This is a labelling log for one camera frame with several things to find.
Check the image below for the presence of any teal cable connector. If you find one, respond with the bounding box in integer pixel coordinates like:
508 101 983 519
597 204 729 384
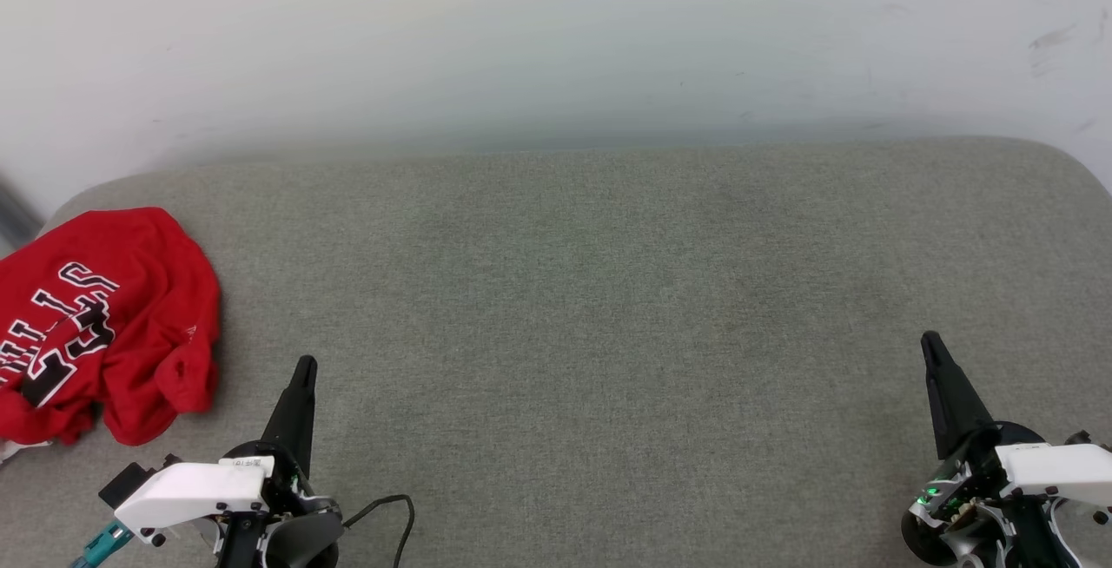
69 520 133 568

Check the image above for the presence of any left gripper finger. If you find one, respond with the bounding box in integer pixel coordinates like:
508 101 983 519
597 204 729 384
261 355 318 475

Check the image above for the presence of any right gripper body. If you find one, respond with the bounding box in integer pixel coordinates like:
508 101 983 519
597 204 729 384
902 420 1087 568

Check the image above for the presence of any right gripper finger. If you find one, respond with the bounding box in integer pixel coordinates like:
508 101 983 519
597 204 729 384
921 331 996 462

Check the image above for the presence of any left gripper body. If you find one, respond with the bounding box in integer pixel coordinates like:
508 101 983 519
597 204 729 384
213 441 345 568

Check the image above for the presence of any red basketball jersey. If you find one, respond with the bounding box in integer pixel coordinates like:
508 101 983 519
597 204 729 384
0 207 222 465

